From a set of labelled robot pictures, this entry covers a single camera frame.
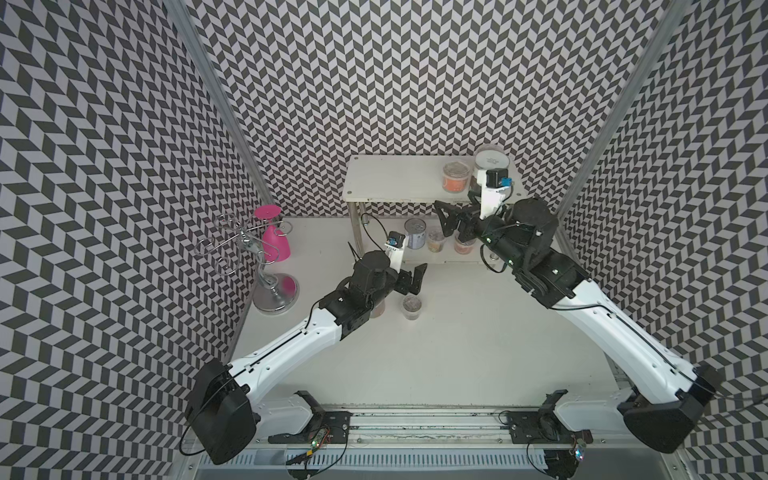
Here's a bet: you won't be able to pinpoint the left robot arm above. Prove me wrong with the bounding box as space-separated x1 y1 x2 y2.
184 231 427 465

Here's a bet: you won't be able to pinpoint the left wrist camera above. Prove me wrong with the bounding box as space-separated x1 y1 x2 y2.
385 231 407 272

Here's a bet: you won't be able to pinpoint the red label small tub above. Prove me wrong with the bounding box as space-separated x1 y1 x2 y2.
454 236 476 255

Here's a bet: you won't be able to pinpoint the aluminium corner post left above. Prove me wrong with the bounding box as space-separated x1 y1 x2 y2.
163 0 274 204

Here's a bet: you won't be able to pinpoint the white lid green label jar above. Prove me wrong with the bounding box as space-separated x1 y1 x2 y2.
470 145 510 190

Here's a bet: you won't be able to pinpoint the tomato lid red jar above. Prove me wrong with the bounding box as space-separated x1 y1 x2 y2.
370 300 386 319

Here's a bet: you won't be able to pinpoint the aluminium corner post right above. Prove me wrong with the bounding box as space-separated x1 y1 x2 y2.
557 0 692 220

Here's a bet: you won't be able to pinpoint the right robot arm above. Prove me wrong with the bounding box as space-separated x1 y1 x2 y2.
434 198 724 454

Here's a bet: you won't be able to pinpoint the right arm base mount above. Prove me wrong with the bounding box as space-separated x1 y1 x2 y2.
496 389 594 445

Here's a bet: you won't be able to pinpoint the clear tub brown seeds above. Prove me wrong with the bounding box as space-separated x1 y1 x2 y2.
401 295 423 321

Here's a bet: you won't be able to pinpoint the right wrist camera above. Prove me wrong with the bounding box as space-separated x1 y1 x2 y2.
477 168 513 220

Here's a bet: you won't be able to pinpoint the white two-tier shelf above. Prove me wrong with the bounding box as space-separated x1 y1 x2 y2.
341 154 529 266

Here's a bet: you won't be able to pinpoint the metal cup rack stand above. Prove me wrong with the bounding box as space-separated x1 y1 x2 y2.
194 214 299 315

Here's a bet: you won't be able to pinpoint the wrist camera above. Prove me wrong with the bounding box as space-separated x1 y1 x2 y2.
385 231 407 272
477 168 513 220

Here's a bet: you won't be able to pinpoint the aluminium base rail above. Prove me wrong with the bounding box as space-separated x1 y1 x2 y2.
167 406 699 479

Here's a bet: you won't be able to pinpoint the orange label small tub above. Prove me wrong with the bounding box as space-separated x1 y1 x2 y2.
426 228 446 253

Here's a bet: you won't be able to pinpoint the pink plastic cup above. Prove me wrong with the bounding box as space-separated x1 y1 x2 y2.
254 204 292 262

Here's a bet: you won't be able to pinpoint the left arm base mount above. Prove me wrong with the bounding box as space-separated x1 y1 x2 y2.
268 390 352 445

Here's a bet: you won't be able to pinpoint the aluminium corner post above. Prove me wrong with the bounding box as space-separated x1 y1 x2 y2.
163 0 274 204
557 0 692 220

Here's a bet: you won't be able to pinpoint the purple label tin can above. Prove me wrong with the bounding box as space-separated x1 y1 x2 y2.
404 218 427 250

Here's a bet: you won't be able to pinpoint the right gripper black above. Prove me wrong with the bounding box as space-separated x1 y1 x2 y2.
435 188 529 269

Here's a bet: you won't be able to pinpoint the red tub clear lid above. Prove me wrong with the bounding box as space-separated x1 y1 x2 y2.
442 161 471 193

